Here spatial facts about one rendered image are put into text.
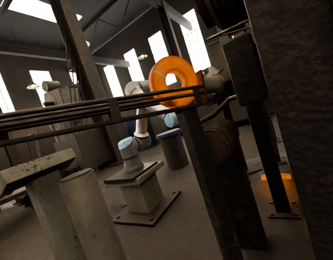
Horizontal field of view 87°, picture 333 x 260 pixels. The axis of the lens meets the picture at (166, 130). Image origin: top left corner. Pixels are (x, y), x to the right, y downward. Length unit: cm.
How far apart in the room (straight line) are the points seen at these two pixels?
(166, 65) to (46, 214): 67
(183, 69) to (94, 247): 65
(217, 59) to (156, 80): 1089
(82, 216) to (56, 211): 16
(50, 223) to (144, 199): 63
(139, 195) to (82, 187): 67
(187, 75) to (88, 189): 50
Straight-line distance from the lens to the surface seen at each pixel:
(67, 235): 88
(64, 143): 397
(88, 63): 401
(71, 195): 69
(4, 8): 948
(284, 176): 124
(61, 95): 608
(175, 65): 56
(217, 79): 62
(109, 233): 75
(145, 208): 133
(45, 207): 83
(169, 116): 91
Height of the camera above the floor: 62
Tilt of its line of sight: 4 degrees down
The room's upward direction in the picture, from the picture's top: 18 degrees counter-clockwise
